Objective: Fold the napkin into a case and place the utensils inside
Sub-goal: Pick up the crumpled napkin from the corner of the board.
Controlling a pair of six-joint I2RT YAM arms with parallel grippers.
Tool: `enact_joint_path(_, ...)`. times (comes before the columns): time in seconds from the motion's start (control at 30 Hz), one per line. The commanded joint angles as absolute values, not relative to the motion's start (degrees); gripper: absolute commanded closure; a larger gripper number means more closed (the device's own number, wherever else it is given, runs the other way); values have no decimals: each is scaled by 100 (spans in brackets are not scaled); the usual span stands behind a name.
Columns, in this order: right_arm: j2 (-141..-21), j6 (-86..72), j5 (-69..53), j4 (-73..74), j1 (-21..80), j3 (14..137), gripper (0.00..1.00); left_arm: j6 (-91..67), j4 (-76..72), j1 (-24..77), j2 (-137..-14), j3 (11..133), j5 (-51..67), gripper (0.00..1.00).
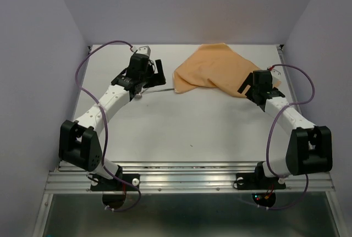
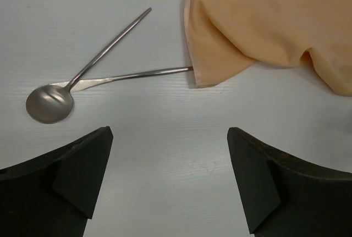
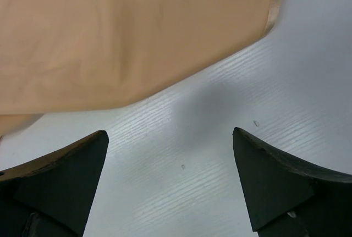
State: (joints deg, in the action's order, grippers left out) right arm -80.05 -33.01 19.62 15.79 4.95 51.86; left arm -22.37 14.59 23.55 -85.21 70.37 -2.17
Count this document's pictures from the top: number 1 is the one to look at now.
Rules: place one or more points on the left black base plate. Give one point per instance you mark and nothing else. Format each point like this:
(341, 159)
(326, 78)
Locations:
(99, 183)

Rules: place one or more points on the orange cloth napkin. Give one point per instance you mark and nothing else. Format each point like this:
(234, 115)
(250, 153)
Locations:
(213, 66)

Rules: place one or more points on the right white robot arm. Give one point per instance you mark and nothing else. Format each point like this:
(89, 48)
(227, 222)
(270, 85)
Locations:
(310, 146)

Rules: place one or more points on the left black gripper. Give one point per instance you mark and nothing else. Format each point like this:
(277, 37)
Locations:
(157, 79)

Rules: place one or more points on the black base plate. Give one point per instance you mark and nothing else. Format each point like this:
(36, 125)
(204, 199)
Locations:
(249, 181)
(99, 183)

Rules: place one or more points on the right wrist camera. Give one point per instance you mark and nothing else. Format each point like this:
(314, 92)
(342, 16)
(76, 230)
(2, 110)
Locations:
(276, 77)

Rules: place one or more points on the silver metal spoon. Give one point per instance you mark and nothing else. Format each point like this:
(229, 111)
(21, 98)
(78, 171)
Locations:
(147, 91)

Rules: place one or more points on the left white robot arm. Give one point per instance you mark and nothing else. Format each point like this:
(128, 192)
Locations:
(79, 142)

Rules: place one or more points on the aluminium frame rail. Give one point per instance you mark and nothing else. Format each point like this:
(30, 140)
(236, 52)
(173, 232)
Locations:
(157, 177)

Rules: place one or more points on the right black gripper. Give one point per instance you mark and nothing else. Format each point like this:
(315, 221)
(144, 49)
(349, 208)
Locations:
(248, 81)

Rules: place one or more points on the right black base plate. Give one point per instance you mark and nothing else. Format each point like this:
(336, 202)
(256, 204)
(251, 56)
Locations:
(249, 181)

